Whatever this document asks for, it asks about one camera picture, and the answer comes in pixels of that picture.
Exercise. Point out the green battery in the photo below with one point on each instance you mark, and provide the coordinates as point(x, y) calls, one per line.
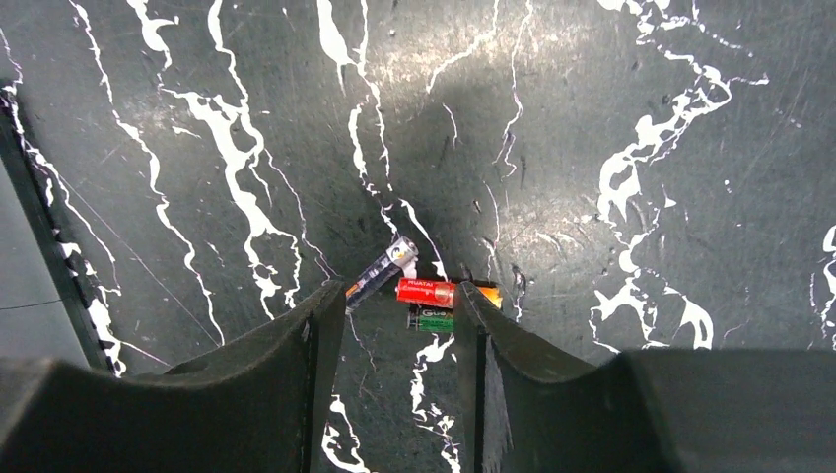
point(431, 319)

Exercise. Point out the red orange battery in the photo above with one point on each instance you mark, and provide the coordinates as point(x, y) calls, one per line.
point(440, 293)

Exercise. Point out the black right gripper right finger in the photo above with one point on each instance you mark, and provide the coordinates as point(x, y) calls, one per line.
point(528, 406)

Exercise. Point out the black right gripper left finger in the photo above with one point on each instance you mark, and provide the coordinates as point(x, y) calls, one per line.
point(256, 404)

